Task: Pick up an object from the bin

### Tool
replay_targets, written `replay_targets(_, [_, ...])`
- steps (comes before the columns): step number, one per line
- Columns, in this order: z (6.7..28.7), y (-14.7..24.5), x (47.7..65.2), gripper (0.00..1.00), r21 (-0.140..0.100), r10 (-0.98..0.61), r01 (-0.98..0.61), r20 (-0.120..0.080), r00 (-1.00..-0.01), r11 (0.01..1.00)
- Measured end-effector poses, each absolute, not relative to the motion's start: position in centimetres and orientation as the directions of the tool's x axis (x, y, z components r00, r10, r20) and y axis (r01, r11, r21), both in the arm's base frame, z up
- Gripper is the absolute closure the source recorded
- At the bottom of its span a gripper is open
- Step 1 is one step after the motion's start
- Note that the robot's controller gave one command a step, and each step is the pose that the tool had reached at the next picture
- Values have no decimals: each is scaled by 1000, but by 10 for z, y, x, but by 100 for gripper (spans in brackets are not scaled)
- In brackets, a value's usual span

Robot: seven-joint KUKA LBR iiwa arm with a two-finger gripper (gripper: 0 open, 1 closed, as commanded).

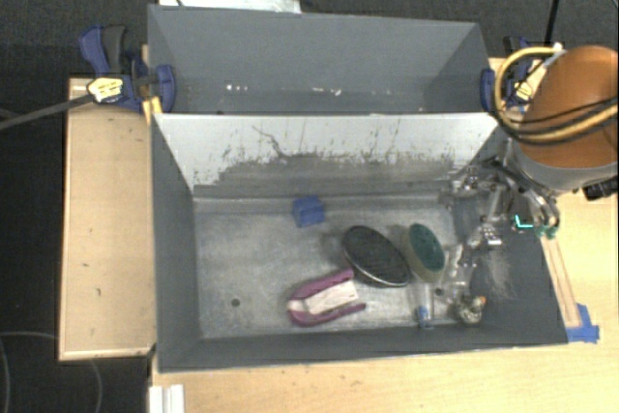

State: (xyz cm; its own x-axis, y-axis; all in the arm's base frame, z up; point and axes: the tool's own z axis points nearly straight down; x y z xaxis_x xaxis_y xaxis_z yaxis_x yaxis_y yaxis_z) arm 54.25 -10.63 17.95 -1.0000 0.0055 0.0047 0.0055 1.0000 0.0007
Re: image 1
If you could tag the black cylinder on white bracket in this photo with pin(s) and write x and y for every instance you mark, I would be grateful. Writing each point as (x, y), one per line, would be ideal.
(602, 189)

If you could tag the black round disc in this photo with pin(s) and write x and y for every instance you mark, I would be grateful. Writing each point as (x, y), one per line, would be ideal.
(376, 263)

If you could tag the purple clip with white label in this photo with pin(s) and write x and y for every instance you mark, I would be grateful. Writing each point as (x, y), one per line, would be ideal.
(323, 301)

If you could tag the small grey brown toy figure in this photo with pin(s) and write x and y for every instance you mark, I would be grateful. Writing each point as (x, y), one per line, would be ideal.
(470, 309)

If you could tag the small blue block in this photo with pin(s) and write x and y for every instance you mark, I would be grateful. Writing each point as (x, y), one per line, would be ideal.
(308, 211)

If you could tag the grey metal bin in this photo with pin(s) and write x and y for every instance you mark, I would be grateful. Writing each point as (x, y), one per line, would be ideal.
(271, 246)

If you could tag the clear bottle with blue cap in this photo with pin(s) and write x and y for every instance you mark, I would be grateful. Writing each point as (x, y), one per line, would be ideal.
(425, 304)

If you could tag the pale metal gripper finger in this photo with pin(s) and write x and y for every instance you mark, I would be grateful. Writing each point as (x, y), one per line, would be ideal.
(457, 263)
(470, 273)

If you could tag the pale wood board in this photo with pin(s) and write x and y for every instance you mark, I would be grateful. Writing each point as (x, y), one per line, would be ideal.
(109, 227)

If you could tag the green and yellow round sponge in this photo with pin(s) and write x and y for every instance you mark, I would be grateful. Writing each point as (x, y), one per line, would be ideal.
(426, 252)

